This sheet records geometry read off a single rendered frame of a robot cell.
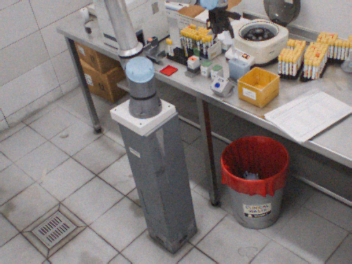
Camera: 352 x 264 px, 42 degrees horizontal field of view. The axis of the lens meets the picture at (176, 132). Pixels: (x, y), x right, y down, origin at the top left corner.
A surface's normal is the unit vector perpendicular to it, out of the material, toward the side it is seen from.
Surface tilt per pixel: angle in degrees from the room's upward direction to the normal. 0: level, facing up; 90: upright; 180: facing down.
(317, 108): 0
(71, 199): 0
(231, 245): 0
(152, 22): 90
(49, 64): 90
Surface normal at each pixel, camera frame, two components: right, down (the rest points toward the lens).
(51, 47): 0.71, 0.38
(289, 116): -0.14, -0.76
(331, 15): -0.69, 0.54
